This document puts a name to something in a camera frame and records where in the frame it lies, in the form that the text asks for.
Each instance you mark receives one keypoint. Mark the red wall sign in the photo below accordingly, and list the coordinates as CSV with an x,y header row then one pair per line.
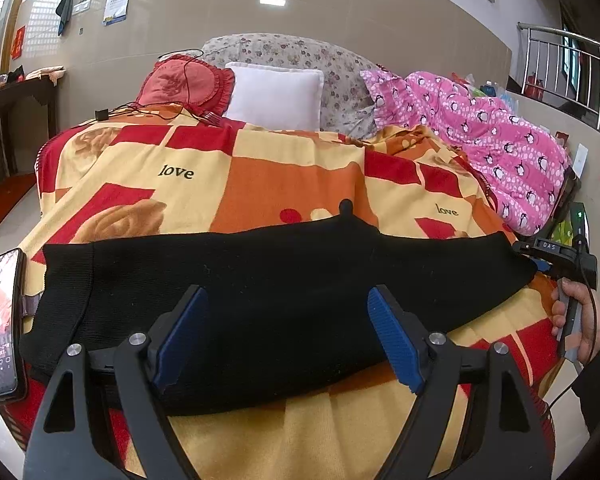
x,y
18,42

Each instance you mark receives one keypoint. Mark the red floor mat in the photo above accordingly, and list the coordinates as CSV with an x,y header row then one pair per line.
x,y
10,200

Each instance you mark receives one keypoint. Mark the smartphone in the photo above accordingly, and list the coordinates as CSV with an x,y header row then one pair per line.
x,y
0,320

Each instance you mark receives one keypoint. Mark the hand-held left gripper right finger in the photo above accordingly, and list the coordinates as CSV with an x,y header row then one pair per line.
x,y
395,340

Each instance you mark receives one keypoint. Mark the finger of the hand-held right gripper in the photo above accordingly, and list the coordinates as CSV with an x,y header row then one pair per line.
x,y
524,247

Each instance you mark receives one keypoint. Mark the dark hanging cloth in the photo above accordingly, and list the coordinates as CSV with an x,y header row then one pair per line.
x,y
67,5

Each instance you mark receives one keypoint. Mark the black pants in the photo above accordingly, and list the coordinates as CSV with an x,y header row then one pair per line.
x,y
280,280

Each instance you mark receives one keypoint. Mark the white pillow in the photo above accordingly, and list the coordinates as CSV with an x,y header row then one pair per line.
x,y
275,95

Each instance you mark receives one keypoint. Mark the metal stair railing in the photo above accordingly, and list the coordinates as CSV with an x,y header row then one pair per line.
x,y
530,50

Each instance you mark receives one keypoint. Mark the red round pillow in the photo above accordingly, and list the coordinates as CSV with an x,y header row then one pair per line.
x,y
180,85

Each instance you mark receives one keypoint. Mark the pink penguin quilt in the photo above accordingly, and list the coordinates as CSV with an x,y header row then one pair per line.
x,y
480,135

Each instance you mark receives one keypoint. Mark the beige cloth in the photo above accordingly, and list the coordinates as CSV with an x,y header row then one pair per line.
x,y
47,74

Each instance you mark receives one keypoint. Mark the small black charger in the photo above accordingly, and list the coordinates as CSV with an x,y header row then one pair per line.
x,y
101,114

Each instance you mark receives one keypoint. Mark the dark wooden table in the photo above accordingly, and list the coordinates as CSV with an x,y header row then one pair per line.
x,y
15,92

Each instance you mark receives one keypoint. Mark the red orange patterned blanket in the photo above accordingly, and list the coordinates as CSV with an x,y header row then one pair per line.
x,y
280,180

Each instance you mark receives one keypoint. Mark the floral grey headboard cushion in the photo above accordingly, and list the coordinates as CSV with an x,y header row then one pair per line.
x,y
300,52

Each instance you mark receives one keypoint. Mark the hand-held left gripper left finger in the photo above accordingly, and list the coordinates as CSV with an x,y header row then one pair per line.
x,y
180,345

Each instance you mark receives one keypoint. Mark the person's right hand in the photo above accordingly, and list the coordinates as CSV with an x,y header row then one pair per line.
x,y
594,320

